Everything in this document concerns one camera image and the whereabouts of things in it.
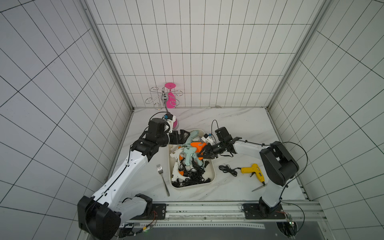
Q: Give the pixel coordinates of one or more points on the silver fork left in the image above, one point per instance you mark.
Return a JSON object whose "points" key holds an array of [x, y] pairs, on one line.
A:
{"points": [[160, 171]]}

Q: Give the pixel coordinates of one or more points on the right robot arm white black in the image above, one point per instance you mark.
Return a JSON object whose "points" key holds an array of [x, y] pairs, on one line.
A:
{"points": [[279, 164]]}

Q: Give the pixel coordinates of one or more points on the small mint glue gun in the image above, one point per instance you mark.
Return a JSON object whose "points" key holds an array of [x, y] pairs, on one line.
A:
{"points": [[192, 136]]}

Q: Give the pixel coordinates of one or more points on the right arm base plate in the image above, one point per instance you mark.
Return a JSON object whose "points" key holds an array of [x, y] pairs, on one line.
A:
{"points": [[256, 211]]}

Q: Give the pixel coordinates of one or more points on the cream plastic storage box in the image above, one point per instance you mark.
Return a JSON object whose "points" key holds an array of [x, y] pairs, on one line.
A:
{"points": [[200, 173]]}

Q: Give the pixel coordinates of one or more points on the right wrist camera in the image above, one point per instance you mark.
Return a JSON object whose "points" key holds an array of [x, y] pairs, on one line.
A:
{"points": [[223, 135]]}

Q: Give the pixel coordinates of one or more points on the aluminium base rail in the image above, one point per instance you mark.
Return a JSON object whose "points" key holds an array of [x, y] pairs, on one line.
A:
{"points": [[213, 214]]}

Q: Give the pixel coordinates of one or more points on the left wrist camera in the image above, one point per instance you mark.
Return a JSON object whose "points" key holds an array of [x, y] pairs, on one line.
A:
{"points": [[172, 121]]}

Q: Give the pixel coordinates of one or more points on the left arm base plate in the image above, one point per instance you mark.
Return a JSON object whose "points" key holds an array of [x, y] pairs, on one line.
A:
{"points": [[157, 211]]}

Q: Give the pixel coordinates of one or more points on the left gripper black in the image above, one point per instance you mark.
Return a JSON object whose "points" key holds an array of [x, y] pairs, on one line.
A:
{"points": [[176, 141]]}

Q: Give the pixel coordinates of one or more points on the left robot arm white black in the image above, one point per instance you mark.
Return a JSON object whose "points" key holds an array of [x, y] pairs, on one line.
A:
{"points": [[102, 214]]}

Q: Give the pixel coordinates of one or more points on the pink wine glass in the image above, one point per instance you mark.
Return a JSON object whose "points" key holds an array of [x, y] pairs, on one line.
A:
{"points": [[171, 103]]}

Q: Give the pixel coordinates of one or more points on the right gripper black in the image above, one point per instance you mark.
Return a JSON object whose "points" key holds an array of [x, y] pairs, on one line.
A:
{"points": [[212, 150]]}

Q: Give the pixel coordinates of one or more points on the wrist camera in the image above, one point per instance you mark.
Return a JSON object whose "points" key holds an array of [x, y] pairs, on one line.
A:
{"points": [[172, 121], [223, 135]]}

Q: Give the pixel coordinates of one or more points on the white glue gun orange trigger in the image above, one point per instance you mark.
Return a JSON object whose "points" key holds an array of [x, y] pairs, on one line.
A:
{"points": [[176, 175]]}

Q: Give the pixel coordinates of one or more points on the mint green glue gun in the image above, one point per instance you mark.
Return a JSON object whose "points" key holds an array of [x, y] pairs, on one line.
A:
{"points": [[188, 154]]}

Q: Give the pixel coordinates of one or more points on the yellow glue gun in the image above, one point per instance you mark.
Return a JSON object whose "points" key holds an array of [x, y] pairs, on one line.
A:
{"points": [[254, 169]]}

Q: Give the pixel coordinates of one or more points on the chrome cup holder stand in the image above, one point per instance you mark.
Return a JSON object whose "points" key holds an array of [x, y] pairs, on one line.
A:
{"points": [[159, 97]]}

